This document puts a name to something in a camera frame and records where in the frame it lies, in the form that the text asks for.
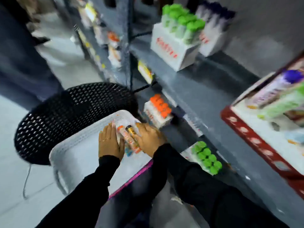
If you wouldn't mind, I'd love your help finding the white plastic basket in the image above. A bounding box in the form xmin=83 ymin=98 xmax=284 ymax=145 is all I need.
xmin=49 ymin=110 xmax=153 ymax=195

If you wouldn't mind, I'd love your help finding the red and white display box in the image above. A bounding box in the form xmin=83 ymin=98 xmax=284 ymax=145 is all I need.
xmin=220 ymin=53 xmax=304 ymax=200

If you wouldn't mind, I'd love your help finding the person's left forearm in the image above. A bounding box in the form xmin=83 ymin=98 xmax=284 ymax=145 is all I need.
xmin=36 ymin=155 xmax=121 ymax=228

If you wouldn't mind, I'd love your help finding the purple-capped tube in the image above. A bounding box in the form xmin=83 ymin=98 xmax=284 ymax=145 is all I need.
xmin=247 ymin=70 xmax=304 ymax=109

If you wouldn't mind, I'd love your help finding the dark garment with pink trim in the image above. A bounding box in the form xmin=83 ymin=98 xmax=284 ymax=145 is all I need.
xmin=95 ymin=160 xmax=181 ymax=228

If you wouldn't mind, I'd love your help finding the box of orange-capped tubes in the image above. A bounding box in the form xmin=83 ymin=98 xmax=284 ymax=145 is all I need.
xmin=143 ymin=94 xmax=173 ymax=129

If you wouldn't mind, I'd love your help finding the light green tube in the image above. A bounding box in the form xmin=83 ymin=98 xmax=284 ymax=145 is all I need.
xmin=257 ymin=84 xmax=304 ymax=120

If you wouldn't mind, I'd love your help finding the white shelf label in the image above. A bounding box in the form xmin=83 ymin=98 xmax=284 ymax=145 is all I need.
xmin=182 ymin=114 xmax=204 ymax=137

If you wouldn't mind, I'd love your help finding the box of green-capped tubes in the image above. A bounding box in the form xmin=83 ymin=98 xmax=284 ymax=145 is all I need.
xmin=151 ymin=4 xmax=206 ymax=72

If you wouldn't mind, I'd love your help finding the person's left hand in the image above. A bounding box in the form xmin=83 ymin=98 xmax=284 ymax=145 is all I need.
xmin=98 ymin=123 xmax=125 ymax=162

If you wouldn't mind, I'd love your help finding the yellow packet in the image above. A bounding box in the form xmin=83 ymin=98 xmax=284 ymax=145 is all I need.
xmin=137 ymin=60 xmax=155 ymax=85

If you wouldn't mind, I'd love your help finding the small pack of green-capped tubes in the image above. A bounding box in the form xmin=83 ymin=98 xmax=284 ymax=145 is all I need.
xmin=180 ymin=141 xmax=223 ymax=176

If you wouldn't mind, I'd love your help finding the orange glue stick packet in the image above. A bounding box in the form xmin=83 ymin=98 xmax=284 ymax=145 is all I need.
xmin=116 ymin=121 xmax=143 ymax=156

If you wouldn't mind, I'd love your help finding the box of dark-blue-capped tubes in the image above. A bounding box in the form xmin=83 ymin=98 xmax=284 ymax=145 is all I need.
xmin=195 ymin=1 xmax=236 ymax=57

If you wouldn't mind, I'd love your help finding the person's right hand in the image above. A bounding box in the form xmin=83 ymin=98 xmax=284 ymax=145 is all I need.
xmin=134 ymin=123 xmax=168 ymax=158

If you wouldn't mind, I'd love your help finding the grey metal shelving unit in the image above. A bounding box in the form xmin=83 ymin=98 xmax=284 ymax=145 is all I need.
xmin=53 ymin=0 xmax=304 ymax=228

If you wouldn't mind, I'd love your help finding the person's right forearm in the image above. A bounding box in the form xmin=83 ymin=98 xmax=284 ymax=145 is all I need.
xmin=152 ymin=143 xmax=290 ymax=228

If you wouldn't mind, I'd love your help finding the row of assorted packets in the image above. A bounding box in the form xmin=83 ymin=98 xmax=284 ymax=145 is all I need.
xmin=73 ymin=0 xmax=123 ymax=76

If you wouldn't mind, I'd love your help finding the black woven chair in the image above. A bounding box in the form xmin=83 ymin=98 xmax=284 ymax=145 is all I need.
xmin=14 ymin=82 xmax=139 ymax=200

